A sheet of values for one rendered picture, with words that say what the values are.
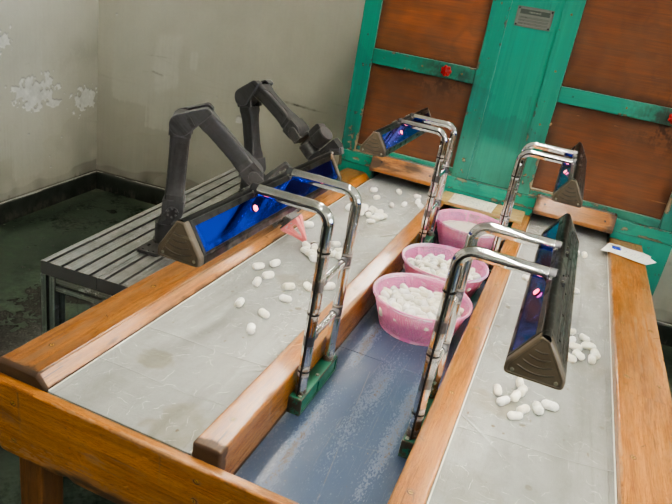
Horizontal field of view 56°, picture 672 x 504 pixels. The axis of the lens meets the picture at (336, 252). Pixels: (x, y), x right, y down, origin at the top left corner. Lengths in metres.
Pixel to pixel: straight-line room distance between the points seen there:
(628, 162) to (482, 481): 1.66
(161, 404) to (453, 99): 1.79
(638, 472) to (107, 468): 0.95
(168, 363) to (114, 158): 3.10
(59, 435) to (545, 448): 0.89
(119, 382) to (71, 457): 0.15
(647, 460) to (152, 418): 0.91
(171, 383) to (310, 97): 2.58
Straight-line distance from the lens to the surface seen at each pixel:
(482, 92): 2.57
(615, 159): 2.59
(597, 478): 1.31
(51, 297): 1.92
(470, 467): 1.21
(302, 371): 1.28
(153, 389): 1.25
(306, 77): 3.63
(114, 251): 1.94
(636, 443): 1.40
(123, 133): 4.25
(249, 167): 1.87
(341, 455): 1.25
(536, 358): 0.88
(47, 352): 1.32
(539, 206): 2.57
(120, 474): 1.21
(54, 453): 1.30
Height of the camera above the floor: 1.48
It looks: 23 degrees down
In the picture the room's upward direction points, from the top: 10 degrees clockwise
